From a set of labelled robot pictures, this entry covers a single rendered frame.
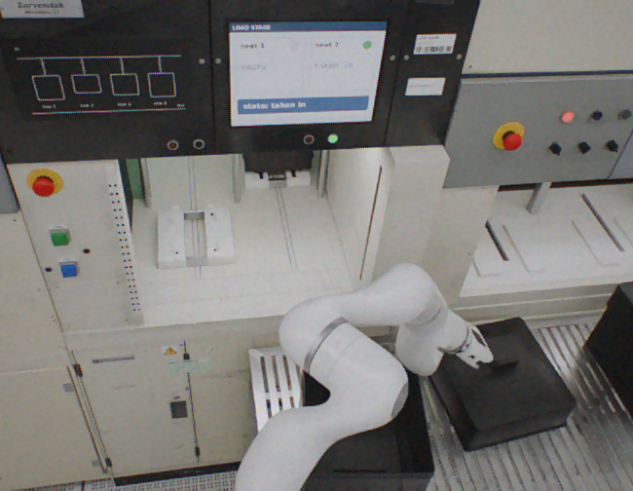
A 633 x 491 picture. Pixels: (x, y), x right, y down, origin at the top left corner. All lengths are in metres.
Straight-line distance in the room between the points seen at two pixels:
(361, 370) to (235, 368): 0.96
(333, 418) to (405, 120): 0.65
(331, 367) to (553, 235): 1.29
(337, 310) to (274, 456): 0.24
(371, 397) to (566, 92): 0.80
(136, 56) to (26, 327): 0.79
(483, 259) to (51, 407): 1.31
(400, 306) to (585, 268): 1.12
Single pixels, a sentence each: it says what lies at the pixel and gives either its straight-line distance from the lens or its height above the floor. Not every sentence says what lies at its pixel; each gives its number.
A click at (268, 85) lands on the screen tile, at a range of 1.22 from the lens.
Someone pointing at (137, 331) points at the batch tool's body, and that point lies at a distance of 1.70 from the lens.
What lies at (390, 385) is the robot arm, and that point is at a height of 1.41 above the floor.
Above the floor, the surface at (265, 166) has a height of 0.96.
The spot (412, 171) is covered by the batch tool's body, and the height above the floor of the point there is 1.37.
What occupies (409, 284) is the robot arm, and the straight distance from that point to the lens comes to 1.01.
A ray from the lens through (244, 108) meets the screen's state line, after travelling 1.24.
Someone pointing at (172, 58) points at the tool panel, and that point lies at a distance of 1.18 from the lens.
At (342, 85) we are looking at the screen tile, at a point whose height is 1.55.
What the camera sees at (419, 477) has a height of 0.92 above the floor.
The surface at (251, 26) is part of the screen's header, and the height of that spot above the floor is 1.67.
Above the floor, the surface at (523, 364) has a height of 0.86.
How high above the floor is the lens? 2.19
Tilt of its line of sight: 45 degrees down
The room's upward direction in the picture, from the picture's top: 6 degrees clockwise
